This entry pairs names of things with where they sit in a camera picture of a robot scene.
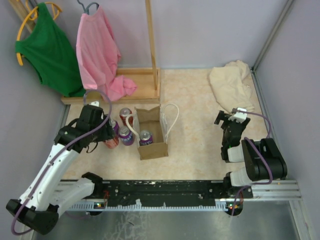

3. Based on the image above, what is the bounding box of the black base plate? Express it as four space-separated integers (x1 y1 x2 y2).
74 179 254 207

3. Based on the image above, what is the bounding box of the red soda can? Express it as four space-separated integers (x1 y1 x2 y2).
119 107 134 127

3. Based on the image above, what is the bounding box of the green tank top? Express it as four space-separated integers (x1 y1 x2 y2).
15 2 86 98

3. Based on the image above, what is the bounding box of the cream folded cloth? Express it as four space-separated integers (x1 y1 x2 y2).
208 60 255 113

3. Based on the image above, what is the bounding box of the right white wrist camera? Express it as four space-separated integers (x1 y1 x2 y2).
229 107 248 124

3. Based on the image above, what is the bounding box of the white cable duct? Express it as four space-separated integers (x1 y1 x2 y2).
68 199 233 212

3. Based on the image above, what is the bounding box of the canvas bag with white handles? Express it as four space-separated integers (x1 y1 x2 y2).
125 103 180 160

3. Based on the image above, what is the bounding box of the purple soda can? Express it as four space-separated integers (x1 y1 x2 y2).
110 119 120 136

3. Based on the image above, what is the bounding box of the pink shirt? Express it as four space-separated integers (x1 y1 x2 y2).
76 6 138 102

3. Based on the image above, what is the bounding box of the grey clothes hanger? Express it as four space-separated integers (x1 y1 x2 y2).
77 0 100 15

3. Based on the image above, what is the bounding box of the metal corner post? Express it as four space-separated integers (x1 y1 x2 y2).
250 0 296 72

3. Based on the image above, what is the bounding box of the aluminium rail frame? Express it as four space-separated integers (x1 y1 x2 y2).
54 179 302 201

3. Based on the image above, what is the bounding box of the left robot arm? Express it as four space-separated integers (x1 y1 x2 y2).
6 101 114 236

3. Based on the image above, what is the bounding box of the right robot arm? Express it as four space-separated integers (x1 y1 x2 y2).
214 107 288 198

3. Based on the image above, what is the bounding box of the yellow clothes hanger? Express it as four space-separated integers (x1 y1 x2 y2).
15 1 63 66

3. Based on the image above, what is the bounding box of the wooden clothes rack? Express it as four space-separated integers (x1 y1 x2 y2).
9 0 161 104

